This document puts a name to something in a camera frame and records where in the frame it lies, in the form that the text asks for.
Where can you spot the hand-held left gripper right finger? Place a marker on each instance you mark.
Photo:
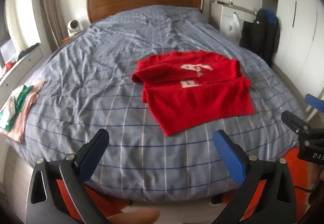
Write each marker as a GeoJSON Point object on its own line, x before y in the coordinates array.
{"type": "Point", "coordinates": [231, 158]}

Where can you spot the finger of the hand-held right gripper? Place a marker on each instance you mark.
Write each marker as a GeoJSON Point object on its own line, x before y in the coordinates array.
{"type": "Point", "coordinates": [295, 121]}
{"type": "Point", "coordinates": [315, 102]}

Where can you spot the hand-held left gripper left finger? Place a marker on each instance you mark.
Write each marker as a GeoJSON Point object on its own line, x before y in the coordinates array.
{"type": "Point", "coordinates": [92, 160]}

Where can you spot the red sweater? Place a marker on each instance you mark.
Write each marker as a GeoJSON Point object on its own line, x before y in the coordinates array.
{"type": "Point", "coordinates": [197, 105]}

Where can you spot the dark clothes pile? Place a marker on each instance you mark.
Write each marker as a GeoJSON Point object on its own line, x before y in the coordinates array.
{"type": "Point", "coordinates": [27, 50]}

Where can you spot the person's orange trousers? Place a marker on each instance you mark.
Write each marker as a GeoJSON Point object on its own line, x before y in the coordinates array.
{"type": "Point", "coordinates": [291, 163]}

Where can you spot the black shoe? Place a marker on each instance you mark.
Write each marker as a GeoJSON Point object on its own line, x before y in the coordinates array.
{"type": "Point", "coordinates": [216, 200]}

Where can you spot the white wardrobe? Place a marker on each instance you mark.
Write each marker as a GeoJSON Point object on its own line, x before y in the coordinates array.
{"type": "Point", "coordinates": [298, 36]}

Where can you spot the pink folded cloth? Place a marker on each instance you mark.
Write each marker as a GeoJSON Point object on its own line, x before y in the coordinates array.
{"type": "Point", "coordinates": [19, 130]}

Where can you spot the bed with grey striped cover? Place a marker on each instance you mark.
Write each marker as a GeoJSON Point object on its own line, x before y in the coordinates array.
{"type": "Point", "coordinates": [101, 74]}

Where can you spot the black padded jacket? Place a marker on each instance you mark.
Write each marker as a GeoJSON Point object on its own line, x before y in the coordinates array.
{"type": "Point", "coordinates": [258, 36]}

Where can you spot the blue garment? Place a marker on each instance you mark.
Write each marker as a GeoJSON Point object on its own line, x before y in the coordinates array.
{"type": "Point", "coordinates": [270, 17]}

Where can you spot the green and white folded garment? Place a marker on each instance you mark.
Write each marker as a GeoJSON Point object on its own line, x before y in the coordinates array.
{"type": "Point", "coordinates": [15, 102]}

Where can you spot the white plastic bag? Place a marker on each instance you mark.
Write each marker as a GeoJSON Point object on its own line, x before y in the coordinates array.
{"type": "Point", "coordinates": [231, 27]}

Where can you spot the white window cabinet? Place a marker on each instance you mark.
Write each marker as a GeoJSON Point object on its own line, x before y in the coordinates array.
{"type": "Point", "coordinates": [30, 60]}

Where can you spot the wooden nightstand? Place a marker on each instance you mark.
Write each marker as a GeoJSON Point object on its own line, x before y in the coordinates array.
{"type": "Point", "coordinates": [66, 40]}

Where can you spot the small red object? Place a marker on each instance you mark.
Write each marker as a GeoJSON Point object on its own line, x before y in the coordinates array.
{"type": "Point", "coordinates": [8, 66]}

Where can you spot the white dresser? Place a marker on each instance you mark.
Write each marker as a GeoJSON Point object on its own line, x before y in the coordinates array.
{"type": "Point", "coordinates": [222, 16]}

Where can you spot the small white round fan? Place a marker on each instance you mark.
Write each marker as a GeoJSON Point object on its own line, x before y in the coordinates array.
{"type": "Point", "coordinates": [74, 27]}

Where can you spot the beige curtain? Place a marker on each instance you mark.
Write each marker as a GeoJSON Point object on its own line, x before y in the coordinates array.
{"type": "Point", "coordinates": [53, 6]}

